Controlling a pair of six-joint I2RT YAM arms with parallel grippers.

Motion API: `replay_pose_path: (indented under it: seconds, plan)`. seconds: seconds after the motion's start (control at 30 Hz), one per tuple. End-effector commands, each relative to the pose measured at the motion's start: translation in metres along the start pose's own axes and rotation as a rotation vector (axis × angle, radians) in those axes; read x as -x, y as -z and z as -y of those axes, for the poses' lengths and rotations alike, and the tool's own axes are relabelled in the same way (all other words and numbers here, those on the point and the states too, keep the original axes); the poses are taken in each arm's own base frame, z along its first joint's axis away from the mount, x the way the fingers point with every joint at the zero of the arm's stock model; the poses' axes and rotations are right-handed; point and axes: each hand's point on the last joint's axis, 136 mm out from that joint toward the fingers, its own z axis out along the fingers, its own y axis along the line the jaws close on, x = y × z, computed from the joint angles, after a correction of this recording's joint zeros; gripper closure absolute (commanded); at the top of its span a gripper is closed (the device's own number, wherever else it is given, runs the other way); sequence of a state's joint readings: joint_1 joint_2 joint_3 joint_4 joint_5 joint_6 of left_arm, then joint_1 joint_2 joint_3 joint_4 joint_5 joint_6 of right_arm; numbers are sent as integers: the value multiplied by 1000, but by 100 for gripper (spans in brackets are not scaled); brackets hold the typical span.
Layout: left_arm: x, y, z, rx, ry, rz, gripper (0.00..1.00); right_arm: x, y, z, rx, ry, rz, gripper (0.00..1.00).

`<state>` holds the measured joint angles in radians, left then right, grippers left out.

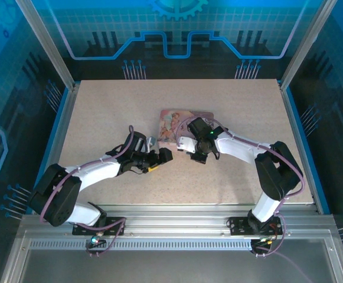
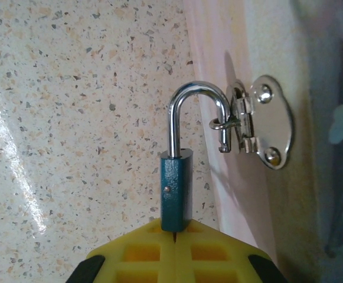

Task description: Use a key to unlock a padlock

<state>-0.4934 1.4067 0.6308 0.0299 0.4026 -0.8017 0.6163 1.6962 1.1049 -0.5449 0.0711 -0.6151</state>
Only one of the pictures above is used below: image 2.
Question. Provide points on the silver metal box hasp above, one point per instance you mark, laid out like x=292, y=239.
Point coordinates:
x=271, y=123

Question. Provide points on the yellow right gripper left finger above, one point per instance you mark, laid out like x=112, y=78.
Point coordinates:
x=141, y=256

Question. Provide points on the teal padlock with steel shackle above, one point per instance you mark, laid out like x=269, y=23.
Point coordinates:
x=175, y=191

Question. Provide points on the pink floral tin box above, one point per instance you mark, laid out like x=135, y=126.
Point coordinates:
x=277, y=44

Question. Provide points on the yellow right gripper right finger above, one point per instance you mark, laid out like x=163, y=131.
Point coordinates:
x=215, y=256

